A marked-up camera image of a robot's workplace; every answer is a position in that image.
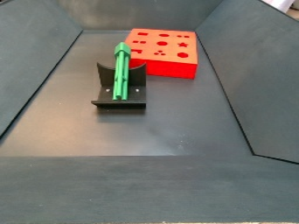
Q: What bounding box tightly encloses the green three-prong object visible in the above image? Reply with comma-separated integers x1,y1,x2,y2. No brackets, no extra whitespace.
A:
112,42,131,101

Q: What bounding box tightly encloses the red shape-sorter block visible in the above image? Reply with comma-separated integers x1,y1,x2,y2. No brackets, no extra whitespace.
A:
125,28,199,79

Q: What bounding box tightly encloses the black curved fixture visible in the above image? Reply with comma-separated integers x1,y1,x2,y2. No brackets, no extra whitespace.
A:
90,64,147,109

